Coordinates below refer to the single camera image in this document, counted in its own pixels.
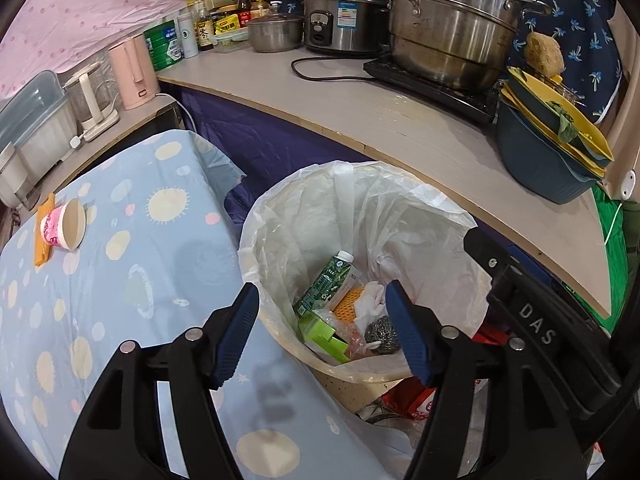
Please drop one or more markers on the pink dotted curtain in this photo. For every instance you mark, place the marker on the pink dotted curtain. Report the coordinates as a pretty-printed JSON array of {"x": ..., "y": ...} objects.
[{"x": 100, "y": 10}]

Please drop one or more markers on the white power plug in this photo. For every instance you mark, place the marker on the white power plug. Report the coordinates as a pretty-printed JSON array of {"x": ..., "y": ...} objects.
[{"x": 76, "y": 141}]

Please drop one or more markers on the steel rice cooker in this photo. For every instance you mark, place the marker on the steel rice cooker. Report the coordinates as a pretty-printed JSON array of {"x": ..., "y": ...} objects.
[{"x": 340, "y": 20}]

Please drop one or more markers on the large steel steamer pot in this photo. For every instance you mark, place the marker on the large steel steamer pot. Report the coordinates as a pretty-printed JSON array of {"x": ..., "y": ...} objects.
[{"x": 450, "y": 25}]

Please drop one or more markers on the white electric kettle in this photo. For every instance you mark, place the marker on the white electric kettle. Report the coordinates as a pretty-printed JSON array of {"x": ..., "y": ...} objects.
[{"x": 92, "y": 105}]

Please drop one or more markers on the pink paper cup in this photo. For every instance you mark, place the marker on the pink paper cup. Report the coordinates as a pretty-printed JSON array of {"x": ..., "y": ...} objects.
[{"x": 62, "y": 225}]

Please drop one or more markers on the pink electric kettle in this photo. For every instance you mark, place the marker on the pink electric kettle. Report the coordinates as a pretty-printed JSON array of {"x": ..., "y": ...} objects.
[{"x": 132, "y": 75}]

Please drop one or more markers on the orange sponge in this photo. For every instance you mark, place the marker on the orange sponge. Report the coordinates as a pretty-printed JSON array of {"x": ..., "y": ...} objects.
[
  {"x": 347, "y": 302},
  {"x": 44, "y": 247}
]

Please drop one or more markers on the blue planet print tablecloth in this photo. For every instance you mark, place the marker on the blue planet print tablecloth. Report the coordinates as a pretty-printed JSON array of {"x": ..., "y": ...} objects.
[{"x": 100, "y": 310}]

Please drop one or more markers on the tan loofah sponge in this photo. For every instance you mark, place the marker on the tan loofah sponge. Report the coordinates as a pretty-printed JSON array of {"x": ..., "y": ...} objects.
[{"x": 545, "y": 55}]

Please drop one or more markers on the white dish rack with lid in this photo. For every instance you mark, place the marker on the white dish rack with lid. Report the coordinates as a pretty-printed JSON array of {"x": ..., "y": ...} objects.
[{"x": 35, "y": 120}]

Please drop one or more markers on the steel wool scrubber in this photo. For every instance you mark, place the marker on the steel wool scrubber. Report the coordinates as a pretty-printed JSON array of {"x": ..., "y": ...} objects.
[{"x": 380, "y": 335}]

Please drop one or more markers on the clear plastic bag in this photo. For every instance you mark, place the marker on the clear plastic bag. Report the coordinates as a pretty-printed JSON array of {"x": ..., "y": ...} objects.
[{"x": 356, "y": 342}]

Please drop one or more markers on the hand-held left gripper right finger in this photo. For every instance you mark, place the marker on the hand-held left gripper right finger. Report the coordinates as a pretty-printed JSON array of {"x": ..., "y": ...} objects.
[{"x": 410, "y": 340}]

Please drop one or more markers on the blue leaf print curtain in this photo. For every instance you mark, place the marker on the blue leaf print curtain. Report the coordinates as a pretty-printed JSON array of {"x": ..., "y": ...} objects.
[{"x": 575, "y": 25}]

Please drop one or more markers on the small steel pot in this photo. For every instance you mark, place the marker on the small steel pot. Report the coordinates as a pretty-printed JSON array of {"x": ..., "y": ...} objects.
[{"x": 275, "y": 30}]

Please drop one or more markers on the green tin can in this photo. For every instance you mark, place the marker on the green tin can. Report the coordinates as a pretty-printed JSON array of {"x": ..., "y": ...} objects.
[{"x": 162, "y": 45}]

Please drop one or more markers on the white tissue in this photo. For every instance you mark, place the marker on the white tissue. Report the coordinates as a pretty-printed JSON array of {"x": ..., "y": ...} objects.
[{"x": 370, "y": 297}]

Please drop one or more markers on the row of condiment bottles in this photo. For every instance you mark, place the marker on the row of condiment bottles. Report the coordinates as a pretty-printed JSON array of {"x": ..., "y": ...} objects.
[{"x": 230, "y": 22}]

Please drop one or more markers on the white bottle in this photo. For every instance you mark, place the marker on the white bottle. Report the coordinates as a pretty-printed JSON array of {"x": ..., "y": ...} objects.
[{"x": 187, "y": 35}]

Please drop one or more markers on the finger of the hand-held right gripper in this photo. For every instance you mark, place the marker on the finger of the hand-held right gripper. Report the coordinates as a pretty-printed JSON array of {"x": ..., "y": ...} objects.
[{"x": 535, "y": 315}]

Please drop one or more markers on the blue plastic basin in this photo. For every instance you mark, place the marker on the blue plastic basin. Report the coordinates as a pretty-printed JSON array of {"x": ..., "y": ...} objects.
[{"x": 535, "y": 160}]

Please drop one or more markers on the trash can with white liner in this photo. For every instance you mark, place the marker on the trash can with white liner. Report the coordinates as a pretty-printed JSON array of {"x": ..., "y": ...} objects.
[{"x": 300, "y": 210}]

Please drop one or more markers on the green cardboard box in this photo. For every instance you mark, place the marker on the green cardboard box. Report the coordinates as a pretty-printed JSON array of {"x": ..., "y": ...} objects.
[{"x": 320, "y": 332}]

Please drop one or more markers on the green plastic bag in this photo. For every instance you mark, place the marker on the green plastic bag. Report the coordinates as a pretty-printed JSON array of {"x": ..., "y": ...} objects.
[{"x": 617, "y": 260}]

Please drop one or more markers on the green milk carton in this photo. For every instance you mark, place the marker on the green milk carton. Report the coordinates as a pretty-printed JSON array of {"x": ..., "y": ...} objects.
[{"x": 325, "y": 280}]

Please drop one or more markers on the black induction cooker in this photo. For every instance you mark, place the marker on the black induction cooker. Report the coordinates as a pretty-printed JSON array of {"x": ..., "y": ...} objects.
[{"x": 450, "y": 97}]

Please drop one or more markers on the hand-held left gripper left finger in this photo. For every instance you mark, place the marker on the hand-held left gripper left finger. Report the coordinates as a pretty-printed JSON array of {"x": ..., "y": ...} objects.
[{"x": 232, "y": 340}]

